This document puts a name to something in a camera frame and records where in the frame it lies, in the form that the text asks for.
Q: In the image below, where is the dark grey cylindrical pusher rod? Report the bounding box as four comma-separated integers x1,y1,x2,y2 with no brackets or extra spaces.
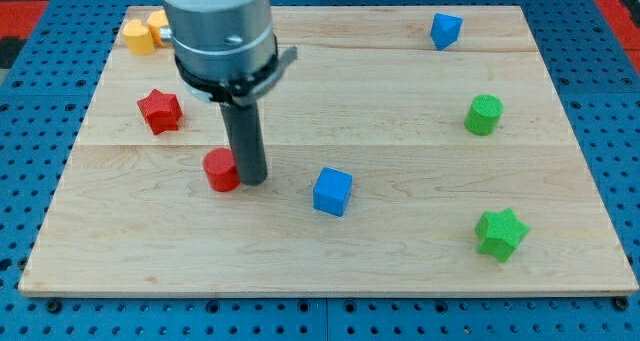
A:
221,104,268,186

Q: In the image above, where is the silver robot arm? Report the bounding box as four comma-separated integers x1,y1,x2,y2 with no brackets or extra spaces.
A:
161,0,296,186

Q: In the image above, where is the blue cube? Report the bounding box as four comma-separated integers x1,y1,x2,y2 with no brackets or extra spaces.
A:
313,167,353,217

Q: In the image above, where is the red cylinder block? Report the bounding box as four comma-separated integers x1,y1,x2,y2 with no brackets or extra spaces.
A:
202,148,240,192

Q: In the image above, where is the red star block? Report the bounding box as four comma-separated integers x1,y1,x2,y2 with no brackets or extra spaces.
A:
137,89,183,135

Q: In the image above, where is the orange-yellow block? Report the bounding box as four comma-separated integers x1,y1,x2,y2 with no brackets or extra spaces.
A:
146,10,171,47

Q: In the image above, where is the wooden board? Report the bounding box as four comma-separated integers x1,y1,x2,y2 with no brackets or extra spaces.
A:
19,6,638,298

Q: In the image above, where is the blue triangular prism block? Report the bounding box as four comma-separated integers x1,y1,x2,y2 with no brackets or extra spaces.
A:
430,13,463,51

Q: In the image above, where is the green cylinder block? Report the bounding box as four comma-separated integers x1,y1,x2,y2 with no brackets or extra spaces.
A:
464,94,504,136

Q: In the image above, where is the green star block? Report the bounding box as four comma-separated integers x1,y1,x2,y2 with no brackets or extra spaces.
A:
474,207,531,263

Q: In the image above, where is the black clamp ring with lever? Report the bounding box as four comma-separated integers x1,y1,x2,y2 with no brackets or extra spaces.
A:
173,35,299,108

